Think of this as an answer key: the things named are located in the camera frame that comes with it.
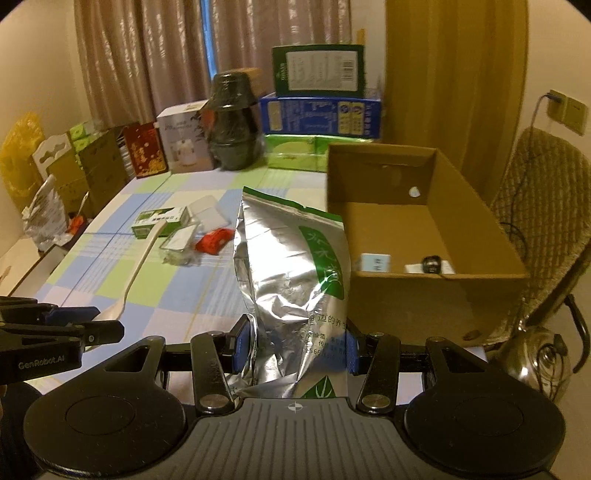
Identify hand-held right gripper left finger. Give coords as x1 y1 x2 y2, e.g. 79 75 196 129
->
102 316 257 415

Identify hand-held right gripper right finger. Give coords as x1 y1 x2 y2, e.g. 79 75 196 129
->
344 320 492 415

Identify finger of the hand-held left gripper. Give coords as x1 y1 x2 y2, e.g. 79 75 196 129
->
0 296 101 326
0 320 126 352

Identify brown cardboard box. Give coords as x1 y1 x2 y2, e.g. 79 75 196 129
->
327 142 529 348

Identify silver foil bag green leaf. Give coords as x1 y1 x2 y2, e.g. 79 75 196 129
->
233 186 352 400

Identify white plastic spoon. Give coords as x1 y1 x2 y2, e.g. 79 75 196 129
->
99 219 169 321

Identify small green medicine box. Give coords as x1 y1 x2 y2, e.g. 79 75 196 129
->
131 207 190 238

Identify desktop with checkered cloth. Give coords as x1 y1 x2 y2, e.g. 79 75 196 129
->
9 166 490 402

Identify small white box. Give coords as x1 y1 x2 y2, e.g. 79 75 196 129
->
360 253 392 273

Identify white plastic bag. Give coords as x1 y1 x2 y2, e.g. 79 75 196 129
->
22 174 65 245

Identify small red packet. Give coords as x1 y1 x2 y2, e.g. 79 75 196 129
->
194 228 232 254

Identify clear package white card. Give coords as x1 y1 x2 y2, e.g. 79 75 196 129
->
159 225 201 267

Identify white flat medicine box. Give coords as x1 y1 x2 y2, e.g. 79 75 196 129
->
405 261 455 274

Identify brown cardboard carton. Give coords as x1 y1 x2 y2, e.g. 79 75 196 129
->
76 131 130 217
48 152 90 217

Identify yellow plastic bag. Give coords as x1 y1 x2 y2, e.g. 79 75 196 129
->
0 113 44 213

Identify stainless steel kettle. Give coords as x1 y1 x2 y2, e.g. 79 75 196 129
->
489 323 573 403

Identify green tissue boxes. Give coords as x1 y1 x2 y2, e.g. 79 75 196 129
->
68 121 105 153

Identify dark stacked flower pots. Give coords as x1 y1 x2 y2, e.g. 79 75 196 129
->
205 71 262 171

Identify white humidifier box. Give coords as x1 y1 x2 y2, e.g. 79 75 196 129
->
156 99 215 174

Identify blue printed box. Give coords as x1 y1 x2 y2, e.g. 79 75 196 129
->
259 90 383 139

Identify quilted chair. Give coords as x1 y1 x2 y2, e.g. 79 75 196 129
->
485 127 591 342

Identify beige patterned curtain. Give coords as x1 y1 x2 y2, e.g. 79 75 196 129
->
74 0 209 131
210 0 352 100

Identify large green printed box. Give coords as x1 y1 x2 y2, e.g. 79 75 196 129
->
271 44 365 97

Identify yellow curtain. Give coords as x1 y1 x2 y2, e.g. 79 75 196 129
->
385 0 529 204

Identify red handled tool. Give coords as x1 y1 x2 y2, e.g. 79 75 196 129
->
67 191 90 234

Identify black chair frame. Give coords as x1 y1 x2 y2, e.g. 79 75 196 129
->
522 249 591 376

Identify grey charger cable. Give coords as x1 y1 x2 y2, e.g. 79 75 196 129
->
499 92 561 250

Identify wall socket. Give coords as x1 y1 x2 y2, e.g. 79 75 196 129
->
547 90 568 123
566 97 590 136

